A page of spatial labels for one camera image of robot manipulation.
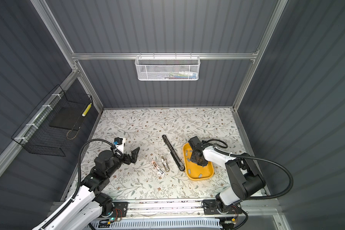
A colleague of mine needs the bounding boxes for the items in white basket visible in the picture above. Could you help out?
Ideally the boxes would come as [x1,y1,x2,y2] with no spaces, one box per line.
[159,71,198,80]

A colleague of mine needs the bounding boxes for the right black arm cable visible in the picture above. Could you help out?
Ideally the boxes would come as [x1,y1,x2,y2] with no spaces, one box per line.
[205,138,294,200]

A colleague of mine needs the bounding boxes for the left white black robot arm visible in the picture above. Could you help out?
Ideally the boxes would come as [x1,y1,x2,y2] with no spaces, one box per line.
[34,147,140,230]

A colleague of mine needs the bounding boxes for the black stapler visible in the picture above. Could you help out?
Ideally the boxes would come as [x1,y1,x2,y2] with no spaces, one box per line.
[162,135,186,172]

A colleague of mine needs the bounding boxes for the yellow marker in basket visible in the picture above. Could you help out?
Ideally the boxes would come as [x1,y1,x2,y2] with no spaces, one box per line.
[81,103,93,117]

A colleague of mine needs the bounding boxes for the aluminium mounting rail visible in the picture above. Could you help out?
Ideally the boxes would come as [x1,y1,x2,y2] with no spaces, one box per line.
[114,198,282,220]

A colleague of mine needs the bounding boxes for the pink small stapler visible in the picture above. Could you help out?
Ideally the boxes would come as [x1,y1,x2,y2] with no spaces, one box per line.
[151,161,164,175]

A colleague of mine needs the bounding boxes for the beige small stapler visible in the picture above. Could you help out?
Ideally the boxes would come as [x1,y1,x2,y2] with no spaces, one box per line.
[161,155,170,172]

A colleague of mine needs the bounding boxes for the yellow plastic tray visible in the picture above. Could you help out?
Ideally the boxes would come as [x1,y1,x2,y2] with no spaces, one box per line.
[183,143,214,181]

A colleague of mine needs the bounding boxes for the black pad in basket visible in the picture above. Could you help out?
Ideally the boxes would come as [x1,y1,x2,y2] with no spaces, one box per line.
[49,107,85,131]

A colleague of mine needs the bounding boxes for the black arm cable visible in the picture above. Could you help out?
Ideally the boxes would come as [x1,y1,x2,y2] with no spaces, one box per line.
[205,138,294,200]
[40,138,117,230]

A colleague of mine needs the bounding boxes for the black wire basket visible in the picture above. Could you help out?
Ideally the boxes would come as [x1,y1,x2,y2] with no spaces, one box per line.
[11,85,93,157]

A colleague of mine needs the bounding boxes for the white wire mesh basket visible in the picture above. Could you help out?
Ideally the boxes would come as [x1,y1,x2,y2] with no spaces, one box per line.
[135,57,201,81]

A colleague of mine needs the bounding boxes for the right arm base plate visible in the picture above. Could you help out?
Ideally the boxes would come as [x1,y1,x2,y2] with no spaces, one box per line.
[201,199,242,215]

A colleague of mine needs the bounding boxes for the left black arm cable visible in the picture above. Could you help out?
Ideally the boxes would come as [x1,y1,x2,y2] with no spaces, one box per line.
[40,138,117,230]

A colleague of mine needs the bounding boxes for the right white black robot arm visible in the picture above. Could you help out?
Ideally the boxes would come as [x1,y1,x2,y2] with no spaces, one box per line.
[188,136,265,213]

